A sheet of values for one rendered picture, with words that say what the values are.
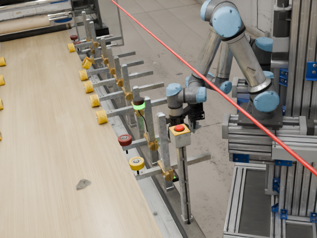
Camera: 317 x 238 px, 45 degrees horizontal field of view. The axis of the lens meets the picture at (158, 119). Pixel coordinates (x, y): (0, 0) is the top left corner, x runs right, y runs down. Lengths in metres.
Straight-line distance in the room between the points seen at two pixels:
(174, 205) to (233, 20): 0.96
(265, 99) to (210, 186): 1.52
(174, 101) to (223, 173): 1.59
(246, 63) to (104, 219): 0.92
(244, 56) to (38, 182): 1.16
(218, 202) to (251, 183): 0.32
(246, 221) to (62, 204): 1.28
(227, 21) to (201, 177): 1.88
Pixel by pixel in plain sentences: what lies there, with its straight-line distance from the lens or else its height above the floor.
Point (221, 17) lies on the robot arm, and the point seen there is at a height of 1.61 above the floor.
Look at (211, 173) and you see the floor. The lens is 3.34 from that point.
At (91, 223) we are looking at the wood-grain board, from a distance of 1.72.
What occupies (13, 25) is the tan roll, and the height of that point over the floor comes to 1.07.
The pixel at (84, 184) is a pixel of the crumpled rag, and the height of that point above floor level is 0.91.
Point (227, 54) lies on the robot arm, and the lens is 2.13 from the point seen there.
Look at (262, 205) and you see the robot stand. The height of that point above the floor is 0.21.
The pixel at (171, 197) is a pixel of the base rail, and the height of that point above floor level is 0.70.
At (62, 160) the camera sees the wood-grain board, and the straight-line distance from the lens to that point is 2.14.
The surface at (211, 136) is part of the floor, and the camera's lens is 3.82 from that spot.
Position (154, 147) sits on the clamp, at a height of 0.84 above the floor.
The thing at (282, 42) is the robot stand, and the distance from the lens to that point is 2.15.
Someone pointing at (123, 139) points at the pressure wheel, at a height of 0.90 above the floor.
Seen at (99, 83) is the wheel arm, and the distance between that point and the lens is 2.83.
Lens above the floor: 2.06
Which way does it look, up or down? 29 degrees down
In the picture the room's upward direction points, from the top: 7 degrees counter-clockwise
